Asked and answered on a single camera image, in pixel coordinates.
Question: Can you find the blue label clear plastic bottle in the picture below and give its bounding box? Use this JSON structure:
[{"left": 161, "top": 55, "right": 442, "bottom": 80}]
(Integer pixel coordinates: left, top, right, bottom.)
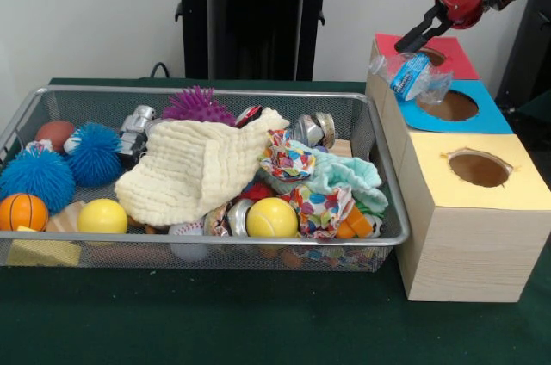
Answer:
[{"left": 368, "top": 51, "right": 455, "bottom": 106}]

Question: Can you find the mint waffle cloth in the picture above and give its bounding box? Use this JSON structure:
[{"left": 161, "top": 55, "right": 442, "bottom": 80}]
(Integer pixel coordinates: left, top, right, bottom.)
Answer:
[{"left": 269, "top": 140, "right": 390, "bottom": 214}]

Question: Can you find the cream waffle cloth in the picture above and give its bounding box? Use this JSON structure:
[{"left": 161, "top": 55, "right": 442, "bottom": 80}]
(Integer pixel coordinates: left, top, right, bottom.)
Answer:
[{"left": 114, "top": 107, "right": 291, "bottom": 228}]

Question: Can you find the wooden three-hole box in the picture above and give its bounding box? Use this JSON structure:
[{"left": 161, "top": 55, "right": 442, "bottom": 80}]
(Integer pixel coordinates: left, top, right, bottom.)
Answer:
[{"left": 365, "top": 32, "right": 551, "bottom": 304}]

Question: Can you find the black upright panel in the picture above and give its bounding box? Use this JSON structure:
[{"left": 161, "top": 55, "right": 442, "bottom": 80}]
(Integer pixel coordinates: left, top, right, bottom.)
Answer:
[{"left": 494, "top": 0, "right": 551, "bottom": 102}]

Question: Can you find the dark green table cloth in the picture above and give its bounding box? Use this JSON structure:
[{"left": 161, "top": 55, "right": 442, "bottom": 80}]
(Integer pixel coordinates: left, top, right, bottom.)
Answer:
[
  {"left": 0, "top": 76, "right": 551, "bottom": 365},
  {"left": 512, "top": 90, "right": 551, "bottom": 133}
]

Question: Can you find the colourful patterned cloth wad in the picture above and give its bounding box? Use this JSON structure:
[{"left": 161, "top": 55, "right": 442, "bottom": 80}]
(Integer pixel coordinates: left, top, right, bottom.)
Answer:
[{"left": 257, "top": 127, "right": 318, "bottom": 179}]

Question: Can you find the yellow tennis ball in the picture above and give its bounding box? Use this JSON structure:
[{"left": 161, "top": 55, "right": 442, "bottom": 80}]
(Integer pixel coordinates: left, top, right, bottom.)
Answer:
[{"left": 245, "top": 197, "right": 300, "bottom": 238}]

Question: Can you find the purple spiky ball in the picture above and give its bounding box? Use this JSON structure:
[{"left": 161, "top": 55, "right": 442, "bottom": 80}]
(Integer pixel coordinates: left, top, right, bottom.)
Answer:
[{"left": 161, "top": 85, "right": 237, "bottom": 127}]

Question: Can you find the white baseball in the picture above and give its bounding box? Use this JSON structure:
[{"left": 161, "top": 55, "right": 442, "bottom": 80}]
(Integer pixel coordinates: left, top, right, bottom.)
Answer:
[{"left": 167, "top": 221, "right": 209, "bottom": 262}]

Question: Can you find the smooth yellow ball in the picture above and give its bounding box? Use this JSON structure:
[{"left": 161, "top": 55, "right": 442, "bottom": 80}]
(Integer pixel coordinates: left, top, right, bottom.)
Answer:
[{"left": 77, "top": 199, "right": 130, "bottom": 235}]

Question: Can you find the reddish brown ball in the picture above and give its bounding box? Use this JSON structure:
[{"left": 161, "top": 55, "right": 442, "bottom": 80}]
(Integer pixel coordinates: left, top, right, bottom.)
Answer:
[{"left": 34, "top": 121, "right": 77, "bottom": 153}]

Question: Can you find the large blue spiky ball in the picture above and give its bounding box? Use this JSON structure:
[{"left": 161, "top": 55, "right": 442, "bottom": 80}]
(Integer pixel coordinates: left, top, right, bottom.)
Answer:
[{"left": 0, "top": 147, "right": 77, "bottom": 215}]

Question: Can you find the small orange basketball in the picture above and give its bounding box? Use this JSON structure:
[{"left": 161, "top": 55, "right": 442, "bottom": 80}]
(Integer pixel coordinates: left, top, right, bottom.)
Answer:
[{"left": 0, "top": 193, "right": 50, "bottom": 232}]

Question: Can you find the shallow wire mesh bin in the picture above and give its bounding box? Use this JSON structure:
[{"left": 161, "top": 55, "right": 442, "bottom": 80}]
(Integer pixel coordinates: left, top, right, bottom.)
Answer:
[{"left": 0, "top": 84, "right": 410, "bottom": 274}]

